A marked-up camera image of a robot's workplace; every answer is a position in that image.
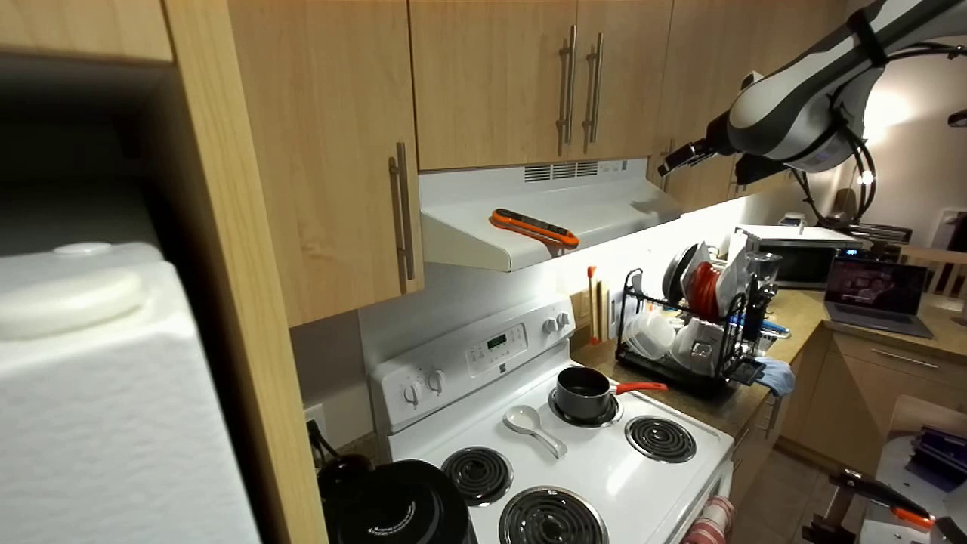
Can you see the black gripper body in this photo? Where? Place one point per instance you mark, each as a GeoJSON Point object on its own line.
{"type": "Point", "coordinates": [721, 139]}

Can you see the white range hood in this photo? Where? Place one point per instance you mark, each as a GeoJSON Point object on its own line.
{"type": "Point", "coordinates": [563, 208]}

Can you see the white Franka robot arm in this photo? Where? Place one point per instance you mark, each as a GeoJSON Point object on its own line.
{"type": "Point", "coordinates": [788, 101]}

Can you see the light wood cabinet door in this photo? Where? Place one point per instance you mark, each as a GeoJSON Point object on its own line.
{"type": "Point", "coordinates": [691, 63]}
{"type": "Point", "coordinates": [484, 81]}
{"type": "Point", "coordinates": [322, 131]}
{"type": "Point", "coordinates": [630, 72]}
{"type": "Point", "coordinates": [726, 51]}
{"type": "Point", "coordinates": [79, 26]}
{"type": "Point", "coordinates": [788, 31]}

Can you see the black frying pan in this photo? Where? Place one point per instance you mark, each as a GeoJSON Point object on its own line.
{"type": "Point", "coordinates": [677, 272]}

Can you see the white plate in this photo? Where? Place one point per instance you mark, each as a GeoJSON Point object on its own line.
{"type": "Point", "coordinates": [735, 263]}

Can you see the white microwave oven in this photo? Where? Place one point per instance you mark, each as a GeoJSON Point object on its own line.
{"type": "Point", "coordinates": [797, 236]}

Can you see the black utensil caddy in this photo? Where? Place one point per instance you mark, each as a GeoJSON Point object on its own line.
{"type": "Point", "coordinates": [762, 296]}

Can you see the orange black utility knife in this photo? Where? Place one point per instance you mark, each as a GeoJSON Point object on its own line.
{"type": "Point", "coordinates": [532, 232]}

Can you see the orange thin cutting board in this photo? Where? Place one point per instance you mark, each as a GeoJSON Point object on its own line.
{"type": "Point", "coordinates": [590, 303]}

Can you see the clear plastic food container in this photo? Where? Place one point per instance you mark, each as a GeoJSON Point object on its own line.
{"type": "Point", "coordinates": [653, 334]}

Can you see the white cutting board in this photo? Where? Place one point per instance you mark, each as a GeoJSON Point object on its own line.
{"type": "Point", "coordinates": [609, 319]}

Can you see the wooden cutting board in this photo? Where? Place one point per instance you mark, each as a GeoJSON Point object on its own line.
{"type": "Point", "coordinates": [599, 316]}

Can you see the glass container with metal clip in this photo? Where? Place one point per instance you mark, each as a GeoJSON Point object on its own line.
{"type": "Point", "coordinates": [698, 348]}

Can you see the open grey laptop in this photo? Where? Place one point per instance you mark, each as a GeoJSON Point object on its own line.
{"type": "Point", "coordinates": [877, 288]}

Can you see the blue cloth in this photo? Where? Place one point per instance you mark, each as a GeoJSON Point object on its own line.
{"type": "Point", "coordinates": [778, 379]}

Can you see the wooden chair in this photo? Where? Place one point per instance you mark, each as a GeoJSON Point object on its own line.
{"type": "Point", "coordinates": [948, 272]}

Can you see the small black coil burner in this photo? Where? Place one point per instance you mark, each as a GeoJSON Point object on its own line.
{"type": "Point", "coordinates": [660, 440]}
{"type": "Point", "coordinates": [476, 476]}

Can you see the wooden base cabinet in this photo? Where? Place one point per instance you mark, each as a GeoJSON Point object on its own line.
{"type": "Point", "coordinates": [756, 442]}
{"type": "Point", "coordinates": [865, 404]}

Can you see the white spoon on stove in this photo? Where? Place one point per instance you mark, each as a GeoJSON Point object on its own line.
{"type": "Point", "coordinates": [520, 420]}

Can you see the white electric stove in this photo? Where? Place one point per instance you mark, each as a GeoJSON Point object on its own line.
{"type": "Point", "coordinates": [593, 457]}

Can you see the beige padded chair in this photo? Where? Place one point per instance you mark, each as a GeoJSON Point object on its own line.
{"type": "Point", "coordinates": [926, 413]}

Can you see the red white kitchen towel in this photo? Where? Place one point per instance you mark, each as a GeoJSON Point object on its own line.
{"type": "Point", "coordinates": [712, 521]}

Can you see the purple box stack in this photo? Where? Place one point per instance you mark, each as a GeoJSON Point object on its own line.
{"type": "Point", "coordinates": [940, 457]}

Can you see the wooden cabinet side panel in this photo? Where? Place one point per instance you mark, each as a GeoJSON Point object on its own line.
{"type": "Point", "coordinates": [277, 424]}

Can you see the white refrigerator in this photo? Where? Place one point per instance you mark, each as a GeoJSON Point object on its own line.
{"type": "Point", "coordinates": [100, 424]}

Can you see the white picture frame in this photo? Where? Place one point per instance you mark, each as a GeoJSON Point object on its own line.
{"type": "Point", "coordinates": [950, 228]}

